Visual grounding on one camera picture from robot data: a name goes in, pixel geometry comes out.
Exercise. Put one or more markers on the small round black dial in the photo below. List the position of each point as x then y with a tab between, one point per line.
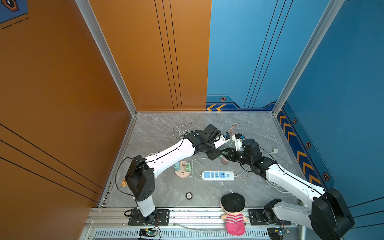
189	196

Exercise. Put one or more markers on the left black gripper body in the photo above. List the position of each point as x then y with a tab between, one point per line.
212	152

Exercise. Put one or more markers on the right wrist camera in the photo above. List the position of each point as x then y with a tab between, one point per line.
238	141

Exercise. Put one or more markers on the plush doll black hat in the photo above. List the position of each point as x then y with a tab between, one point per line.
233	205

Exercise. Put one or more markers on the pink charger adapter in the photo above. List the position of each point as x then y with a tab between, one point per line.
224	162

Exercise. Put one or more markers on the right circuit board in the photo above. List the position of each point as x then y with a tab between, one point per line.
277	233

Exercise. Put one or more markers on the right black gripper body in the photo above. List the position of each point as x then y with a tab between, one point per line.
239	157

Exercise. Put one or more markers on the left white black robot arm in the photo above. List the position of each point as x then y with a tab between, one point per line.
143	172

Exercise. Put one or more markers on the left green circuit board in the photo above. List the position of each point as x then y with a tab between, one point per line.
148	234

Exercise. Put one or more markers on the small wooden block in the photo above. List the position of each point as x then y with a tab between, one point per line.
124	184

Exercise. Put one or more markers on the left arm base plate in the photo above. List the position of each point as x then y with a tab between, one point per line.
158	217

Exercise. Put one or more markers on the white blue power strip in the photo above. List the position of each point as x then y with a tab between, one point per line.
221	176

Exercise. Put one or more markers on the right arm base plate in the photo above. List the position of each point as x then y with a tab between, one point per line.
261	217

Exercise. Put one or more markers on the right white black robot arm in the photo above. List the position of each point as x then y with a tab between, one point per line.
323	210

